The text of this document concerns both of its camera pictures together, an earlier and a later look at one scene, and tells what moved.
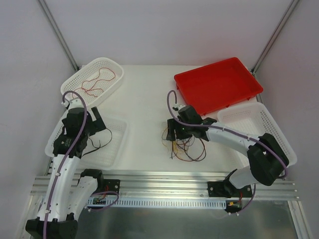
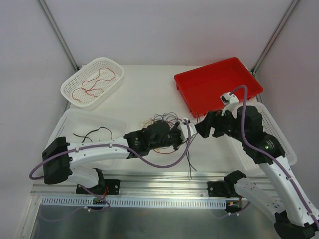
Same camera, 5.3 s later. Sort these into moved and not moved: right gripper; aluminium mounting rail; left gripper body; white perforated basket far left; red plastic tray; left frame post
Moved: right gripper; left gripper body
Not moved: left frame post; red plastic tray; white perforated basket far left; aluminium mounting rail
